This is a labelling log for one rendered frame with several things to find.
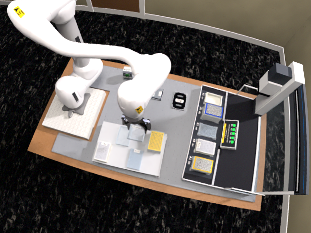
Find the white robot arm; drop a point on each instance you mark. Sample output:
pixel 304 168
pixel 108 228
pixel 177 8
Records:
pixel 32 18

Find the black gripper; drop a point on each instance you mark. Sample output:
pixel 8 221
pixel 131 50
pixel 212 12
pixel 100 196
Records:
pixel 143 123

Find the black flat nest plate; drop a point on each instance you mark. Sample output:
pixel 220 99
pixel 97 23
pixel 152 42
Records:
pixel 179 101

